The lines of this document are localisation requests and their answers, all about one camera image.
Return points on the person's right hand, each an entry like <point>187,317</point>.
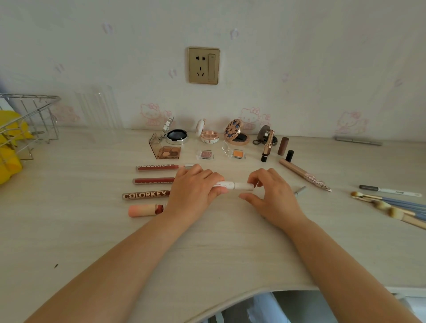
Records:
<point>279,203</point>

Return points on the person's left hand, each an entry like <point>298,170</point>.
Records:
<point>189,196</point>

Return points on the grey slim eyeliner pencil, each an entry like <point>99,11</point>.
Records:
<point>300,191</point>

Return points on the ornate rose gold lip tube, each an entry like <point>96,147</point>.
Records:
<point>299,171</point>

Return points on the brown Colorkey lip gloss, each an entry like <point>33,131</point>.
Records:
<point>146,195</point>

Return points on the pink single eyeshadow pan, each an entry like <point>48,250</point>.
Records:
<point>205,155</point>

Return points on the white concealer tube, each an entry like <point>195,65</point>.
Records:
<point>238,185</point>

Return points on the silver round cushion compact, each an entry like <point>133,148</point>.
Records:
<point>177,136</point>

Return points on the white floral round compact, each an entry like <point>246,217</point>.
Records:
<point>210,137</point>

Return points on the brown lipstick tube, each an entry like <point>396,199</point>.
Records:
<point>270,139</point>

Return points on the orange single eyeshadow pan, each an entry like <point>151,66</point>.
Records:
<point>238,154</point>

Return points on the small dark round compact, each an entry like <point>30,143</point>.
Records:
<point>263,133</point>

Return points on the pink blue patterned compact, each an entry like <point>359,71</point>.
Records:
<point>233,128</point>

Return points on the white grey eyeliner pen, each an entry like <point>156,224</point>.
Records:
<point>392,191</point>

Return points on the white drawer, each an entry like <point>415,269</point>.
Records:
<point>416,309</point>

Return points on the person's left forearm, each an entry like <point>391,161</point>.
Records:
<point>116,273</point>

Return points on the person's right forearm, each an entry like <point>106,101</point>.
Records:
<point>349,273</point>

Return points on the light wooden table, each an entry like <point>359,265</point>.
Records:
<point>216,249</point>

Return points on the light grey trousers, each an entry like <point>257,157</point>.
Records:
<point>263,309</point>

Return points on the clear acrylic organizer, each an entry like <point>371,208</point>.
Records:
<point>98,106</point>

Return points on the yellow plastic bag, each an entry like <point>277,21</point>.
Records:
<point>8,166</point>

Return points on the gold wall socket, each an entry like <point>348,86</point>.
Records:
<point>204,65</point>

